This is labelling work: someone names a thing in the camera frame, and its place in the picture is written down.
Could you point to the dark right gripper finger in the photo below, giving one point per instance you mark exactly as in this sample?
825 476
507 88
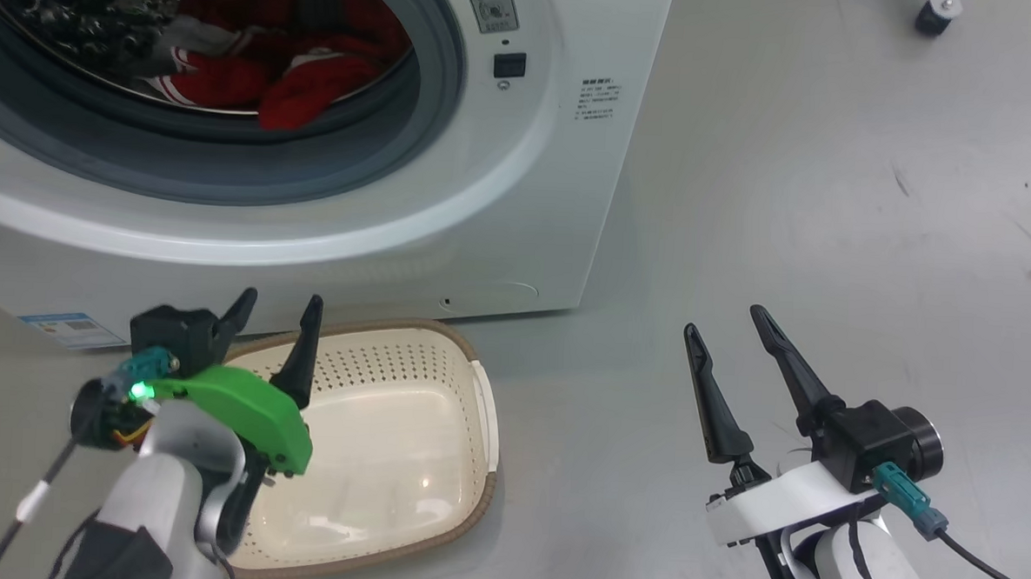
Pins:
719 420
795 371

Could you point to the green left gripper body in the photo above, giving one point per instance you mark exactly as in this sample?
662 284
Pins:
254 409

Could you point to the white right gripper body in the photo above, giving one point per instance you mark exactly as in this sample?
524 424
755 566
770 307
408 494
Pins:
784 506

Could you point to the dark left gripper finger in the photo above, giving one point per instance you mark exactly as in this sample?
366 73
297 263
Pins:
234 321
304 359

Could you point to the red garment with white trim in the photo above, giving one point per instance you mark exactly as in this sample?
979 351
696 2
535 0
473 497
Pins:
316 81

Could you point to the cream perforated laundry basket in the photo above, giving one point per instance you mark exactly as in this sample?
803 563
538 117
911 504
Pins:
386 458

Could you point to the white front-load washing machine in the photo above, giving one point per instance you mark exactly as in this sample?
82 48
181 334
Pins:
484 201

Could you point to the blue energy label sticker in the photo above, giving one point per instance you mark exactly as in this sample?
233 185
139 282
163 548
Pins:
74 329

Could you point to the small printed text label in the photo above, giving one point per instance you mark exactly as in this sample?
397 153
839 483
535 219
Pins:
599 100

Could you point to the white partition with caster foot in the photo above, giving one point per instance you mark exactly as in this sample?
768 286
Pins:
935 14

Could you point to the grey warning sticker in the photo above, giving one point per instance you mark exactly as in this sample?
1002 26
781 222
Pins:
491 1

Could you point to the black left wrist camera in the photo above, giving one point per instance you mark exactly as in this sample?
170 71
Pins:
174 335

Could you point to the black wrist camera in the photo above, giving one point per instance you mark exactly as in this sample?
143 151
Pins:
174 335
874 436

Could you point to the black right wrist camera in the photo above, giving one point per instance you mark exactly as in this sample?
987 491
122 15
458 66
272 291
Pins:
874 436

